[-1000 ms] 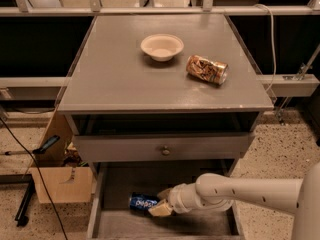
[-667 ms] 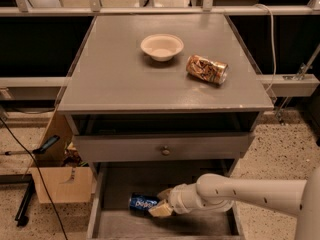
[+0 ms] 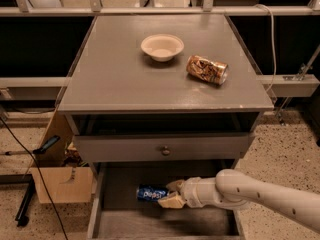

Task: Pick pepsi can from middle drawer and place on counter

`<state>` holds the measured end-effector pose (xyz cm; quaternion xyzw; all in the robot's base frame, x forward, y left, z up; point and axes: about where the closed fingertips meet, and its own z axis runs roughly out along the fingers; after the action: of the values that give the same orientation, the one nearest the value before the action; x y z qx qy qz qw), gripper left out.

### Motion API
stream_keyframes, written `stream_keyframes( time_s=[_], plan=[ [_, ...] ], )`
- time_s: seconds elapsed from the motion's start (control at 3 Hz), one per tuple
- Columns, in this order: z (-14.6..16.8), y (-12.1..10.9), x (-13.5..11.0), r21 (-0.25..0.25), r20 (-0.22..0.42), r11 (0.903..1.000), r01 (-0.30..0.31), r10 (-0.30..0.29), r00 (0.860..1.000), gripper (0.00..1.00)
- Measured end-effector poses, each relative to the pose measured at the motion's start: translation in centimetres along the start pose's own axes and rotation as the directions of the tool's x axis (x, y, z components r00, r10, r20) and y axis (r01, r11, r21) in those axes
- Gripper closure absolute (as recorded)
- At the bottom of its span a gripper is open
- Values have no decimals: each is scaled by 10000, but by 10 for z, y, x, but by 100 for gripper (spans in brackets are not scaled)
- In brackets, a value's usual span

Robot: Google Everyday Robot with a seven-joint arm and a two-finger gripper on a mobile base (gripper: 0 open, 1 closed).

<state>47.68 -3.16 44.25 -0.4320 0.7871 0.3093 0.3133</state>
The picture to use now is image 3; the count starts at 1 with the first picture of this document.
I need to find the metal railing frame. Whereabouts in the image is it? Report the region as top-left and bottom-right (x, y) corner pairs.
(0, 0), (320, 98)

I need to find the brown cardboard box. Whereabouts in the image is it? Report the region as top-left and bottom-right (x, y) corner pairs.
(30, 112), (93, 204)

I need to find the orange patterned drink can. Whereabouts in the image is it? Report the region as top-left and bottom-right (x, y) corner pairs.
(186, 55), (228, 85)

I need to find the grey top drawer with knob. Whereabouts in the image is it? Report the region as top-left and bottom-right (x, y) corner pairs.
(73, 133), (254, 163)

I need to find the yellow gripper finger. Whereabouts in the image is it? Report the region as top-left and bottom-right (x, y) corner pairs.
(166, 179), (184, 192)
(158, 192), (185, 209)

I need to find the black floor cable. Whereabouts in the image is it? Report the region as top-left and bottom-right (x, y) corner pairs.
(0, 117), (69, 240)

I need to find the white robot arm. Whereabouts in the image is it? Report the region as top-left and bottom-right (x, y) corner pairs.
(158, 169), (320, 233)

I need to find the black handled tool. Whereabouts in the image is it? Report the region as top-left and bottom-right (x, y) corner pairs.
(1, 135), (60, 156)

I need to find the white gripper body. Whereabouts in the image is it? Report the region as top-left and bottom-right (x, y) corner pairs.
(180, 177), (203, 208)

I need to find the white cable on rail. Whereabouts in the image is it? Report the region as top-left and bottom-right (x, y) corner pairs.
(253, 3), (278, 93)

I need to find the black metal stand foot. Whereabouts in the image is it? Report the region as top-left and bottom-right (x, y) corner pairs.
(15, 179), (35, 227)

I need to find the white paper bowl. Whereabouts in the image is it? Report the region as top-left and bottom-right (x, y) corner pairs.
(140, 34), (184, 62)

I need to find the blue pepsi can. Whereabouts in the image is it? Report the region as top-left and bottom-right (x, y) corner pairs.
(136, 185), (169, 202)

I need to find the grey wooden drawer cabinet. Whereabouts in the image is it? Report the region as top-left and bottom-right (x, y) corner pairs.
(57, 13), (275, 240)

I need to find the open grey middle drawer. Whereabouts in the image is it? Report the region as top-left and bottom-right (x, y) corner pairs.
(87, 160), (245, 240)

